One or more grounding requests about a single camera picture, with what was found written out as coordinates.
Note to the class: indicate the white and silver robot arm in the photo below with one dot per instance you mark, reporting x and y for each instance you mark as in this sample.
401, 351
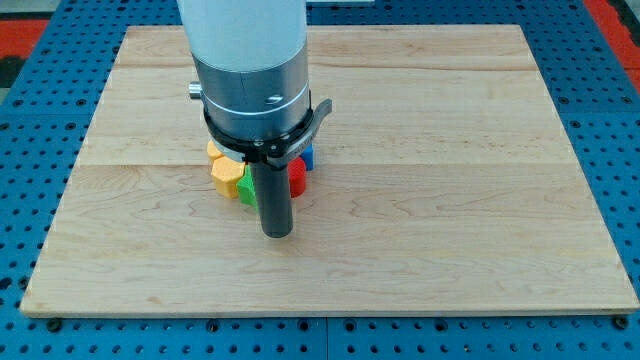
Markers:
250, 57

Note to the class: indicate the red cylinder block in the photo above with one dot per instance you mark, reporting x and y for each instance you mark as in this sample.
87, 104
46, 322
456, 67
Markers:
297, 177

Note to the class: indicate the blue block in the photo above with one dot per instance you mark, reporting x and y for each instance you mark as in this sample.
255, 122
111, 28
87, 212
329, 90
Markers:
308, 157

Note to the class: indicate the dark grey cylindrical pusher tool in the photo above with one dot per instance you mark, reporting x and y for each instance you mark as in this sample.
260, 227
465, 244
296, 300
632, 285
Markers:
272, 192

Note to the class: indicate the green block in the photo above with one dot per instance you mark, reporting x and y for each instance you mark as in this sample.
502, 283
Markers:
246, 190

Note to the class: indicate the yellow hexagon block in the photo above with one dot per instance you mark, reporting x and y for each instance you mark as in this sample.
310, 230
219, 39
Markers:
226, 173

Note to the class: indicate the orange-yellow block behind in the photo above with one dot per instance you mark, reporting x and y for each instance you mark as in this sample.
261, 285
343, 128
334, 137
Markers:
213, 152

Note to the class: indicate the light wooden board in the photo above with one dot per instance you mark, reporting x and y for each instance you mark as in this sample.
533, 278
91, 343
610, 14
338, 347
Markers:
444, 185

